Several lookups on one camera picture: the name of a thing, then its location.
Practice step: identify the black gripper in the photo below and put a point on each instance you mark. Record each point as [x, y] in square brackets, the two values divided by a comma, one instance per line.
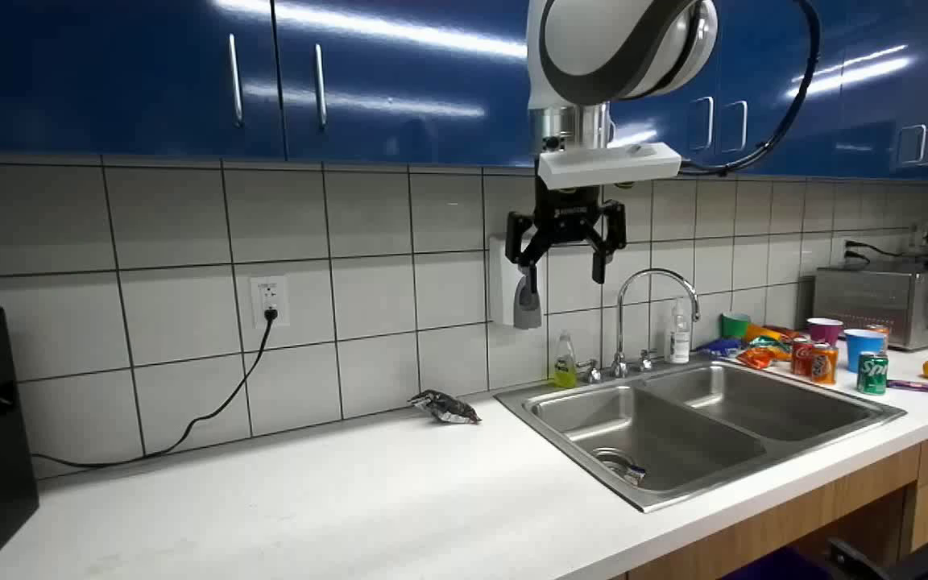
[568, 213]

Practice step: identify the stainless steel double sink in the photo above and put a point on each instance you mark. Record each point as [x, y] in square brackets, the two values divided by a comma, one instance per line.
[690, 428]

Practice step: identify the chrome gooseneck faucet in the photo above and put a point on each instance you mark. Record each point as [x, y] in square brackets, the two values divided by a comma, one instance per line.
[621, 333]

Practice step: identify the green dish soap bottle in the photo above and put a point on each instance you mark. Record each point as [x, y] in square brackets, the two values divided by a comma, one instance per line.
[565, 371]

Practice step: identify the chrome faucet knob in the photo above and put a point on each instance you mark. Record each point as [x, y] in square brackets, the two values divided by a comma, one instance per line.
[591, 371]
[649, 362]

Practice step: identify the clear pump soap bottle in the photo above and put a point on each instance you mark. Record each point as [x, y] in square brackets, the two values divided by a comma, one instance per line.
[680, 344]

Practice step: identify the blue snack bag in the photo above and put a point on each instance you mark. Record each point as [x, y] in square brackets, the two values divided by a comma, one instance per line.
[718, 348]

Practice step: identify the green cup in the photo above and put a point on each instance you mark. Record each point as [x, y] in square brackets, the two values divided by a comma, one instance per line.
[732, 327]

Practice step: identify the dark scrub brush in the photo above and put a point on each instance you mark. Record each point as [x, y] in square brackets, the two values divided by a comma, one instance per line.
[446, 407]

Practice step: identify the orange snack bag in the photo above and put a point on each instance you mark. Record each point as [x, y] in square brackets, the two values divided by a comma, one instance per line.
[765, 351]

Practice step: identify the pink cup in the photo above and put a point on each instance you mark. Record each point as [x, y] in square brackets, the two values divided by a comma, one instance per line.
[824, 327]

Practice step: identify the blue cup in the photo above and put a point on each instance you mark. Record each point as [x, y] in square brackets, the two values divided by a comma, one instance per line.
[861, 344]

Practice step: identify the stainless toaster oven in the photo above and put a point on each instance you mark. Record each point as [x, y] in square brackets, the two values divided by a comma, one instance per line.
[885, 300]

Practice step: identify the green soda can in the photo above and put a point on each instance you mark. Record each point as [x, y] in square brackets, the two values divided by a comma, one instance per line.
[870, 371]

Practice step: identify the purple marker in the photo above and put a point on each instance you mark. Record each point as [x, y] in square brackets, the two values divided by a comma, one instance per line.
[917, 385]

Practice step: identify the black chair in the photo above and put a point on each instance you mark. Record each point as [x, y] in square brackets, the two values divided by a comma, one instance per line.
[917, 566]

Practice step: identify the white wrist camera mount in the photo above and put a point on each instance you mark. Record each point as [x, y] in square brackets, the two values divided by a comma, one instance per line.
[610, 164]

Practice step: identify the white wall soap dispenser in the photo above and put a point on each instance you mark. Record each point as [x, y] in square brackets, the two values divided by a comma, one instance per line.
[502, 295]

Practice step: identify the white wall outlet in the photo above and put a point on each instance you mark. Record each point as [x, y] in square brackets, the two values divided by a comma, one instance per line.
[270, 292]

